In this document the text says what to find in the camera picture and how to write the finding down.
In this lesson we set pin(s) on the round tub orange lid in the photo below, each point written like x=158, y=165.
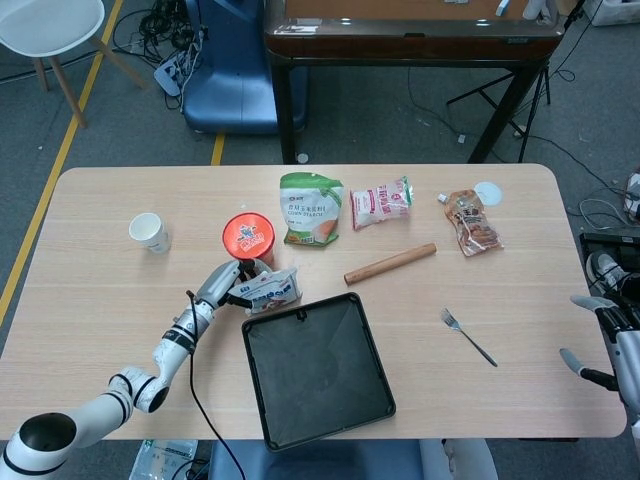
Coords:
x=249, y=235

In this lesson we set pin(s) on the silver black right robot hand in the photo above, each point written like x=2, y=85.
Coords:
x=627, y=360

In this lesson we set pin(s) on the white paper cup stack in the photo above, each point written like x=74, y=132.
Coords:
x=147, y=232

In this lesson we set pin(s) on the pink white powder bag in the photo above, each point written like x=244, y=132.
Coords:
x=380, y=202

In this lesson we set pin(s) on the blue machine base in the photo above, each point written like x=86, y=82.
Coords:
x=230, y=90

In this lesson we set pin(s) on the black tripod stand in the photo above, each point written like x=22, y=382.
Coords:
x=465, y=96

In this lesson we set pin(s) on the metal fork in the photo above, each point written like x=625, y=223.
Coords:
x=452, y=322

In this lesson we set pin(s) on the clear plastic bag green print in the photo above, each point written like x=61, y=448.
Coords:
x=162, y=460

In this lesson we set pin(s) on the white power strip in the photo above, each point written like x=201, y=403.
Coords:
x=170, y=75

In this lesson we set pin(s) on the white round disc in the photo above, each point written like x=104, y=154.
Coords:
x=490, y=194

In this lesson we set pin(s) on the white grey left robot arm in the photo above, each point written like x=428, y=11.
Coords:
x=120, y=390

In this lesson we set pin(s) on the brown sauce spout pouch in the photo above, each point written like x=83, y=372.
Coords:
x=472, y=225

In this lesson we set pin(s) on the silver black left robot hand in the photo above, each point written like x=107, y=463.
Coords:
x=220, y=280

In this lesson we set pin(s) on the black square plastic tray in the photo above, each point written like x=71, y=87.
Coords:
x=315, y=375

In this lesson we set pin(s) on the dark brown mahjong table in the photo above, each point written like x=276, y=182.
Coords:
x=415, y=37

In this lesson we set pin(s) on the white chair wooden legs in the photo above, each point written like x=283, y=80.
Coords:
x=40, y=25

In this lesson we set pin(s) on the single blue white mahjong tile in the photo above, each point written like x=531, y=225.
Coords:
x=502, y=6

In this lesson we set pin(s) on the grey sneaker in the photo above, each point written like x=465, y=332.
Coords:
x=605, y=267

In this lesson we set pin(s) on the white sugar bag blue print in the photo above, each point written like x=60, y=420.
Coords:
x=274, y=292

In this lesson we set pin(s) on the blue robot body base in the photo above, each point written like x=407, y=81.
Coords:
x=310, y=465

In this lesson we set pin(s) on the wooden rolling pin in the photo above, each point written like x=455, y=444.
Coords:
x=390, y=264

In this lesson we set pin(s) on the green white corn starch bag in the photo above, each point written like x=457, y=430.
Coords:
x=310, y=210

